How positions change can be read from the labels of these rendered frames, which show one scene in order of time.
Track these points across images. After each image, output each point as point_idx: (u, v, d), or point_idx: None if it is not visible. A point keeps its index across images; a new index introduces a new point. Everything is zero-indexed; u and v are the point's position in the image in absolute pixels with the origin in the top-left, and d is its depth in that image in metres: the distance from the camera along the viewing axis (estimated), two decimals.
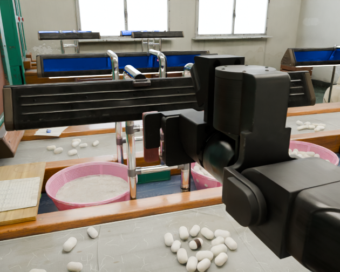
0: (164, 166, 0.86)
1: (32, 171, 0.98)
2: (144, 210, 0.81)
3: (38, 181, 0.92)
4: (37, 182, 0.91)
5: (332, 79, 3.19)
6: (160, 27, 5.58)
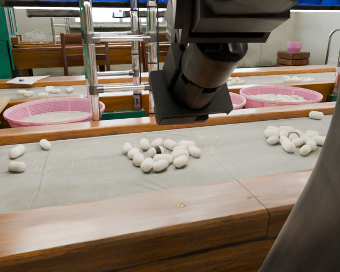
0: (129, 86, 0.79)
1: None
2: (105, 128, 0.75)
3: None
4: None
5: (327, 56, 3.12)
6: None
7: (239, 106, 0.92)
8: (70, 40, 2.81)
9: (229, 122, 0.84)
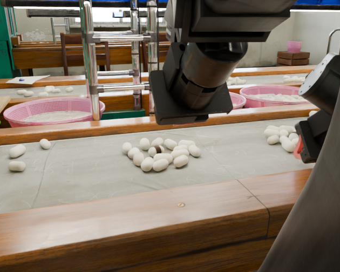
0: (129, 85, 0.79)
1: None
2: (106, 128, 0.75)
3: None
4: None
5: None
6: None
7: (240, 105, 0.92)
8: (70, 40, 2.81)
9: (229, 122, 0.84)
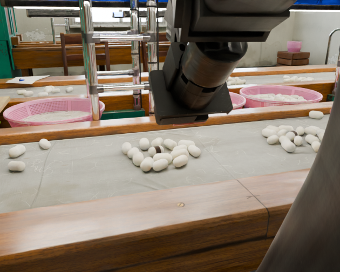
0: (129, 85, 0.79)
1: None
2: (105, 128, 0.75)
3: None
4: None
5: (327, 56, 3.12)
6: None
7: (239, 105, 0.92)
8: (70, 40, 2.81)
9: (229, 122, 0.84)
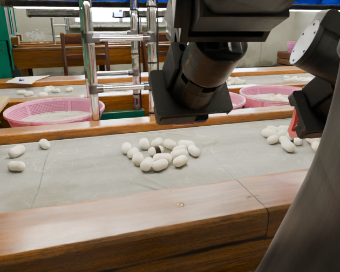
0: (129, 85, 0.79)
1: None
2: (105, 128, 0.75)
3: None
4: None
5: None
6: None
7: (239, 105, 0.92)
8: (70, 40, 2.81)
9: (229, 122, 0.84)
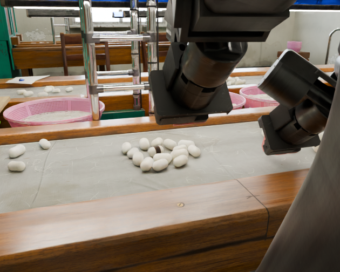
0: (129, 85, 0.79)
1: None
2: (105, 128, 0.75)
3: None
4: None
5: (327, 56, 3.12)
6: None
7: (239, 105, 0.92)
8: (70, 40, 2.81)
9: (229, 122, 0.84)
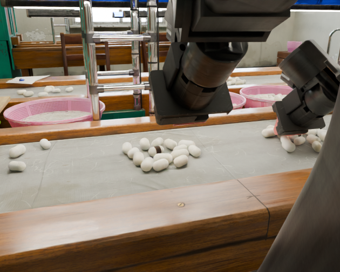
0: (129, 85, 0.79)
1: None
2: (106, 128, 0.75)
3: None
4: None
5: None
6: None
7: (240, 105, 0.92)
8: (70, 40, 2.81)
9: (229, 122, 0.84)
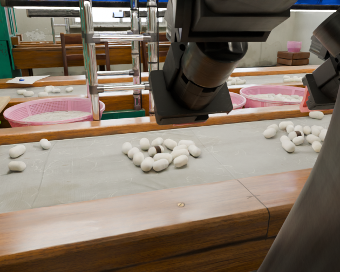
0: (129, 85, 0.79)
1: None
2: (106, 128, 0.75)
3: None
4: None
5: None
6: None
7: (240, 105, 0.92)
8: (70, 40, 2.81)
9: (229, 122, 0.84)
